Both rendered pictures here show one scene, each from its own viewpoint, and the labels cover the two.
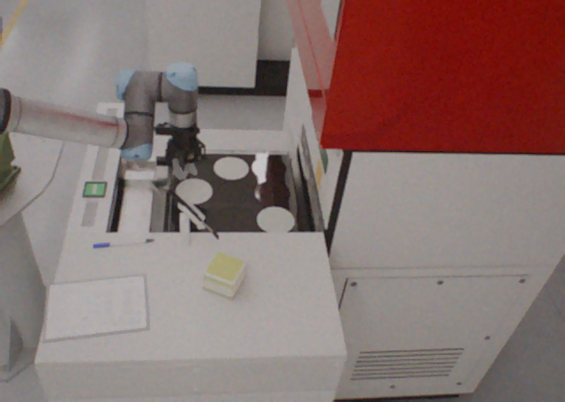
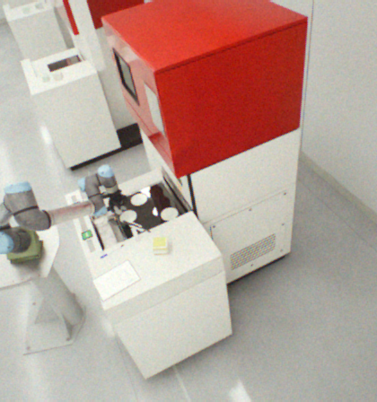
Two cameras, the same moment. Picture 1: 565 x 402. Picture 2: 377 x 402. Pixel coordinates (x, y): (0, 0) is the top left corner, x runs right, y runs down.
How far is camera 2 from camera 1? 69 cm
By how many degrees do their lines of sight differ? 5
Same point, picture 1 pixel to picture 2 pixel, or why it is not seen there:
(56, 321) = (103, 292)
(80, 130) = (77, 213)
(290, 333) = (197, 257)
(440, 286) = (251, 211)
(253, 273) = (171, 240)
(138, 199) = (105, 231)
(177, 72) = (103, 170)
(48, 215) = not seen: hidden behind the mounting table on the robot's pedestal
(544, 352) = (317, 219)
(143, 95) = (93, 187)
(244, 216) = (154, 218)
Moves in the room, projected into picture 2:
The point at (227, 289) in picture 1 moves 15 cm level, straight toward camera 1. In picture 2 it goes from (164, 250) to (175, 273)
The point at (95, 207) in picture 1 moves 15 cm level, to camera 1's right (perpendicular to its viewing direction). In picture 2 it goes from (92, 241) to (118, 233)
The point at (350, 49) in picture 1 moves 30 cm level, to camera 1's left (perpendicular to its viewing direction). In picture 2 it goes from (173, 139) to (110, 156)
